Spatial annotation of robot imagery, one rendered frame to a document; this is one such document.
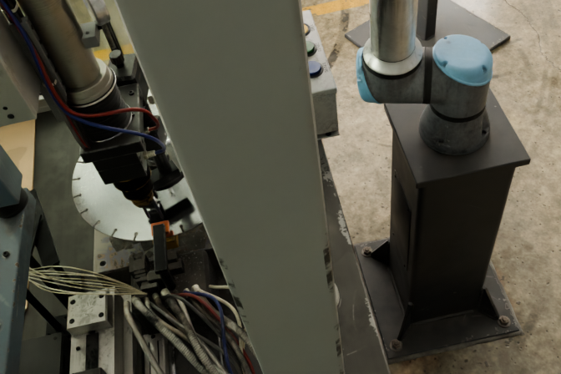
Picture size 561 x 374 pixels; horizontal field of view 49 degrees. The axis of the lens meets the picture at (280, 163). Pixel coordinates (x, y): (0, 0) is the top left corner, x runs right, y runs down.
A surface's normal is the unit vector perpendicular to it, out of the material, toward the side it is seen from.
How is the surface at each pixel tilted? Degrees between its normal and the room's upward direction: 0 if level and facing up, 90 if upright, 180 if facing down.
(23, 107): 90
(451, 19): 0
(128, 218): 0
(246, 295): 90
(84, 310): 0
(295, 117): 90
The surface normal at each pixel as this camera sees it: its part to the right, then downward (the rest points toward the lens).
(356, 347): -0.12, -0.62
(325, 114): 0.17, 0.75
